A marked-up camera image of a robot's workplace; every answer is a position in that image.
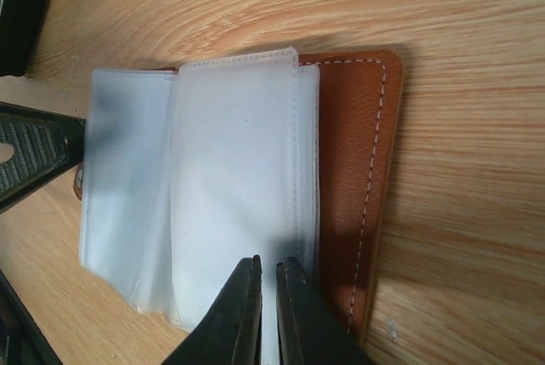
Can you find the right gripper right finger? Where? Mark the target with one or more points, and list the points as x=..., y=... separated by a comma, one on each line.
x=307, y=331

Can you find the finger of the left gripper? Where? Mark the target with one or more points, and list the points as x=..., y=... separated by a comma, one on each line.
x=46, y=145

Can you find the black plastic bin near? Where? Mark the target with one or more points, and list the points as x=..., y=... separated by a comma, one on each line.
x=21, y=21

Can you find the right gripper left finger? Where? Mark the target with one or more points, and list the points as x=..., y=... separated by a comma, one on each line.
x=230, y=332

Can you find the brown leather card holder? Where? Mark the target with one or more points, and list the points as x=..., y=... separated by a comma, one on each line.
x=275, y=154

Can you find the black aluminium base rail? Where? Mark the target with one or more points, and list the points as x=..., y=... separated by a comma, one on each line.
x=22, y=341

